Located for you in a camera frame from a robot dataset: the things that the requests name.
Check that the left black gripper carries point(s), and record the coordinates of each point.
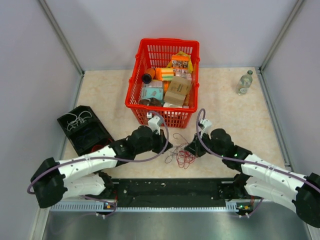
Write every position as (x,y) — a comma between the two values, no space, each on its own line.
(162,141)

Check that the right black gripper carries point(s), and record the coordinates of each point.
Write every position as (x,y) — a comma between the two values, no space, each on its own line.
(195,148)

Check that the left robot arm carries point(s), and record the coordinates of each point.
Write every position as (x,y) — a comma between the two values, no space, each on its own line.
(54,180)

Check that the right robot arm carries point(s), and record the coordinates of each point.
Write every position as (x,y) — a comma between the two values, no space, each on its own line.
(259,178)

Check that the brown wrapped package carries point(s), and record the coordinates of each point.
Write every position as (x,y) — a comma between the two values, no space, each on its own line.
(151,102)

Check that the teal tissue box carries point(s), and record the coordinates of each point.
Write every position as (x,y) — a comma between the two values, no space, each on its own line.
(155,89)

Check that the brown cardboard box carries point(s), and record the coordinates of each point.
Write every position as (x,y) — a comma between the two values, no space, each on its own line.
(177,91)

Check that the orange black bottle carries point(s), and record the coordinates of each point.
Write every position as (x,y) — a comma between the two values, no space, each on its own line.
(148,75)

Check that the striped sponge pack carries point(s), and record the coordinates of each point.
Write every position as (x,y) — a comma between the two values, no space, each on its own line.
(164,74)

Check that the pink white packet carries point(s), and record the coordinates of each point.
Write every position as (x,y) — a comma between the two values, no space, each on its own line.
(183,73)

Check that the yellow bag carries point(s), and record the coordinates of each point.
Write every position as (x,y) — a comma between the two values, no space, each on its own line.
(190,67)

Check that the orange snack box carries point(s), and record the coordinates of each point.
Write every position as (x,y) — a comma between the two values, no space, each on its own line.
(180,61)

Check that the black divided tray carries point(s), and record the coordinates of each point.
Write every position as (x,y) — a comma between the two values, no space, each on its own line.
(84,130)

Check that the clear glass bottle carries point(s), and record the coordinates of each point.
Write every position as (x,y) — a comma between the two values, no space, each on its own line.
(244,83)

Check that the red plastic basket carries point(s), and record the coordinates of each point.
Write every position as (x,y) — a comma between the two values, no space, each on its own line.
(157,52)

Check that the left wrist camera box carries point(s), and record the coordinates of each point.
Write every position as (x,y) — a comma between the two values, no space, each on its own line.
(154,123)

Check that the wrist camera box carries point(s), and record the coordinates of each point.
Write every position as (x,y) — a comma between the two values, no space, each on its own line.
(154,123)
(204,125)

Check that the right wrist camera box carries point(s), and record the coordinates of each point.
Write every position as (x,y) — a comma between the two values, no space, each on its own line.
(204,125)

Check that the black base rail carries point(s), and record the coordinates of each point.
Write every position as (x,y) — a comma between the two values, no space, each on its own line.
(172,192)

